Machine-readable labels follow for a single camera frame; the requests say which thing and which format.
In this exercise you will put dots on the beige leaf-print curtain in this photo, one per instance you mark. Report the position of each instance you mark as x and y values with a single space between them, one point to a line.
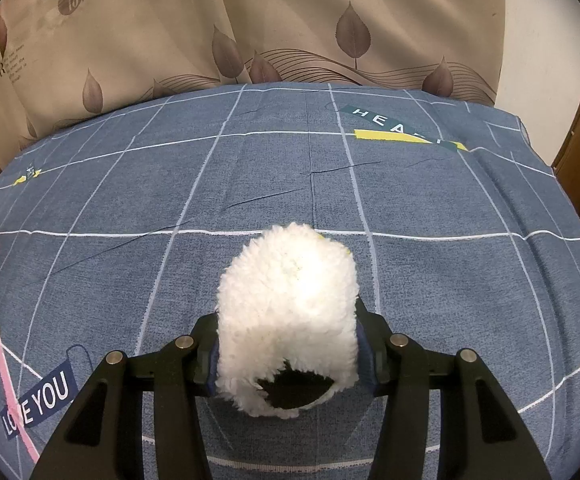
169 25

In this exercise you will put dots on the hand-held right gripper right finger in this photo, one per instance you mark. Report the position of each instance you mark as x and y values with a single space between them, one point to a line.
367 355

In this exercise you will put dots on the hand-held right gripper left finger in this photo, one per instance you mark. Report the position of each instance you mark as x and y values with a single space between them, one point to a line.
204 355

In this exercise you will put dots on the white fluffy plush cloth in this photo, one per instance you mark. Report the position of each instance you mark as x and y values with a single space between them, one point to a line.
285 290

